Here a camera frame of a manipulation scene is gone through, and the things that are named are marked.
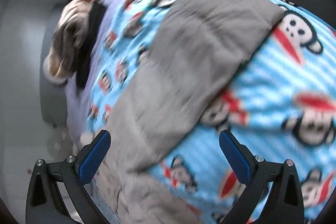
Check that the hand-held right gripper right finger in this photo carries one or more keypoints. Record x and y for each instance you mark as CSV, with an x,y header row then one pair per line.
x,y
234,157

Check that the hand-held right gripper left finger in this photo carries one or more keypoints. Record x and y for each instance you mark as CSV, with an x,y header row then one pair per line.
x,y
92,159

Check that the grey puffer jacket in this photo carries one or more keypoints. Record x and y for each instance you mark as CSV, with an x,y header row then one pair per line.
x,y
183,56

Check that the lavender bed sheet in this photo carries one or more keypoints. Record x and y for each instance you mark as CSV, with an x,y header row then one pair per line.
x,y
78,100

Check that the blue striped monkey print blanket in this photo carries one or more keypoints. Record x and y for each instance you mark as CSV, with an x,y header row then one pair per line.
x,y
275,82

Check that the black cloth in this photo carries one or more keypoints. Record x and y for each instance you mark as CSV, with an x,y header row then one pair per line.
x,y
88,43

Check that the brown plush toy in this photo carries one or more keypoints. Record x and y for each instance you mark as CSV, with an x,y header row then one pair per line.
x,y
68,37

